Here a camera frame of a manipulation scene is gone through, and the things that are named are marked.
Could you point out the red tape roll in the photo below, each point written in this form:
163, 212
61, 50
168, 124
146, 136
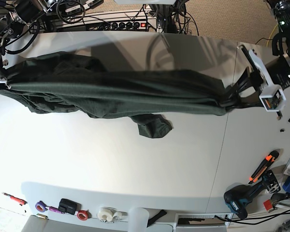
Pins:
82, 215

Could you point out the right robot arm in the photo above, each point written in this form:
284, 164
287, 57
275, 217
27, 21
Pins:
20, 14

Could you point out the orange black utility knife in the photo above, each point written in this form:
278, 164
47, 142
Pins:
263, 166

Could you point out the purple tape roll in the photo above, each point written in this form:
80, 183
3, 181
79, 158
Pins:
41, 206

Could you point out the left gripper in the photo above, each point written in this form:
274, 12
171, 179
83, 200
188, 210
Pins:
267, 94

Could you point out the black power strip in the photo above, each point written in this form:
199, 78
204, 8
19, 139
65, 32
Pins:
109, 26

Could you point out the teal black cordless drill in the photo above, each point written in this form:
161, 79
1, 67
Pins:
240, 196

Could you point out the black action camera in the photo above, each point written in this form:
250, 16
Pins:
67, 206

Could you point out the red black screwdriver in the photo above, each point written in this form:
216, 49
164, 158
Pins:
21, 202

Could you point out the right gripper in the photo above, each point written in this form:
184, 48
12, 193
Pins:
0, 81

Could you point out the red square tag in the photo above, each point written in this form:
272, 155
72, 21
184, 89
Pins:
268, 205

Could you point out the white paper roll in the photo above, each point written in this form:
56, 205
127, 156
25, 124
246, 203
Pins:
138, 220

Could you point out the clear tape dispenser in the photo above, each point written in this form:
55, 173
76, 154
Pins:
109, 215

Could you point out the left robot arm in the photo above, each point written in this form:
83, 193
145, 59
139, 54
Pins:
279, 68

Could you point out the dark green t-shirt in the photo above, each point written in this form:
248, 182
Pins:
64, 82

